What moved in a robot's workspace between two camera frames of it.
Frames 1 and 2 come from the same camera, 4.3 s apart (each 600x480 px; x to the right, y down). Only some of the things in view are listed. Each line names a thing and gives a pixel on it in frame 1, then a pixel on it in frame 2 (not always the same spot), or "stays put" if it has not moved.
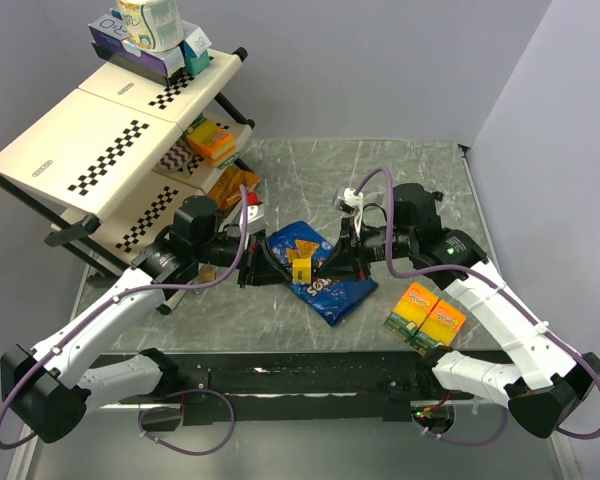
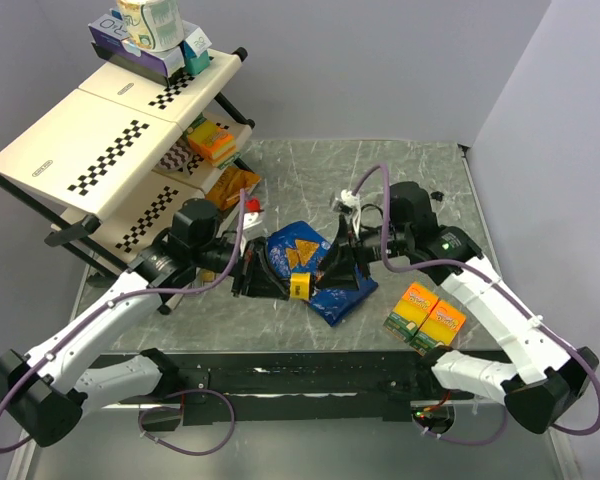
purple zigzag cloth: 177,157 stays put
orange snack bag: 227,189 stays put
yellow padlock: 301,270 → 300,285
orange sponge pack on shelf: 215,144 stays put
